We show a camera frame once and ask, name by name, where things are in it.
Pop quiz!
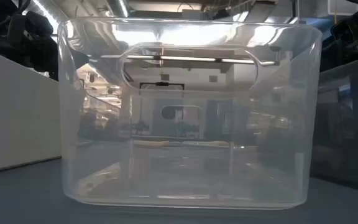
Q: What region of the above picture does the white plastic bin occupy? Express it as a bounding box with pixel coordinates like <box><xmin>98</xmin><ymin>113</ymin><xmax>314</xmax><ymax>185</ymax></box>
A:
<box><xmin>0</xmin><ymin>45</ymin><xmax>62</xmax><ymax>175</ymax></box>

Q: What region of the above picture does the white ceiling box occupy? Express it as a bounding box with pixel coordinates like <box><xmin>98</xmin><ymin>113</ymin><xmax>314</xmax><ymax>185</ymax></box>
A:
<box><xmin>328</xmin><ymin>0</ymin><xmax>358</xmax><ymax>16</ymax></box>

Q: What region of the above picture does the clear plastic bin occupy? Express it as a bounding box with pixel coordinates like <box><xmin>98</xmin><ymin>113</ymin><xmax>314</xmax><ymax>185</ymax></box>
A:
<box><xmin>57</xmin><ymin>17</ymin><xmax>323</xmax><ymax>211</ymax></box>

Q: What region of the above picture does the dark grey bin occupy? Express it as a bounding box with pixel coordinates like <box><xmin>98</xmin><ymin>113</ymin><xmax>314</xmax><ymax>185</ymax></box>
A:
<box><xmin>311</xmin><ymin>54</ymin><xmax>358</xmax><ymax>190</ymax></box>

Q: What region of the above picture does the silver ventilation duct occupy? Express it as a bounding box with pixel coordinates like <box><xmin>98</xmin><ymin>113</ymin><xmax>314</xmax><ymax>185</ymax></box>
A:
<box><xmin>106</xmin><ymin>0</ymin><xmax>130</xmax><ymax>18</ymax></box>

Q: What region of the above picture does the overhead metal rail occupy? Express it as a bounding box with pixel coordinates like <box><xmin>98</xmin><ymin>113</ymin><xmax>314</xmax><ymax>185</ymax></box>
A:
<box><xmin>99</xmin><ymin>54</ymin><xmax>278</xmax><ymax>66</ymax></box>

